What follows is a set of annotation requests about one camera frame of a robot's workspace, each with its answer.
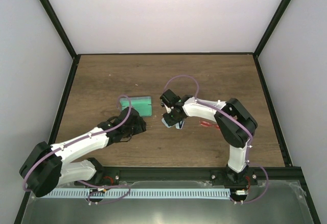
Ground black aluminium frame rail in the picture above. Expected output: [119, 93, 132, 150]
[59, 166, 304, 184]

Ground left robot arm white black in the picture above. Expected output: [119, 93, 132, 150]
[19, 108, 147, 197]

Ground teal glasses case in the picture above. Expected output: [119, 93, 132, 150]
[119, 96, 152, 117]

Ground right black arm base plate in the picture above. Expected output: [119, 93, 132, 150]
[210, 166, 258, 188]

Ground light blue slotted cable duct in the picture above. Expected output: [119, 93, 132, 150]
[44, 188, 230, 200]

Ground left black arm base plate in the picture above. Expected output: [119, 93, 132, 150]
[83, 171, 120, 186]

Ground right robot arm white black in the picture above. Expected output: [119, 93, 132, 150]
[160, 89, 258, 185]

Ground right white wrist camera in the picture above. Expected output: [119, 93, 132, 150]
[160, 102, 172, 113]

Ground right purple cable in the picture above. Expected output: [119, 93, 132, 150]
[165, 74, 269, 205]

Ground metal front plate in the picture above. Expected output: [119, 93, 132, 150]
[22, 181, 314, 223]

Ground red transparent sunglasses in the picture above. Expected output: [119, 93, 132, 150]
[199, 120, 220, 130]

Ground light blue cleaning cloth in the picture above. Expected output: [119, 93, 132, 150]
[161, 118, 185, 130]

